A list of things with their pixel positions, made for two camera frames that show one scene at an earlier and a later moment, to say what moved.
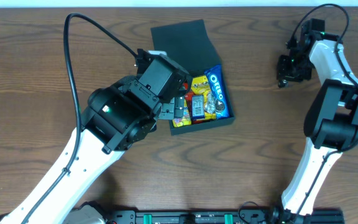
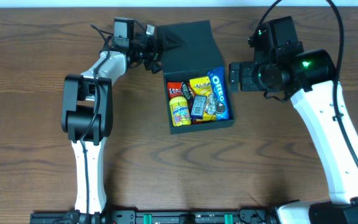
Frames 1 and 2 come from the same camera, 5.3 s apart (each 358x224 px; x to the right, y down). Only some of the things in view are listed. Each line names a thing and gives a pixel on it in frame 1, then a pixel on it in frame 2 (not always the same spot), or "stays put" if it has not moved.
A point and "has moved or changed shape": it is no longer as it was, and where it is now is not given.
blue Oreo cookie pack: (216, 80) stays put
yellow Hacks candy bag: (200, 85) has moved or changed shape
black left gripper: (173, 108) to (153, 50)
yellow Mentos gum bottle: (186, 120) stays put
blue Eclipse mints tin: (197, 107) stays put
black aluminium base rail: (257, 216) stays put
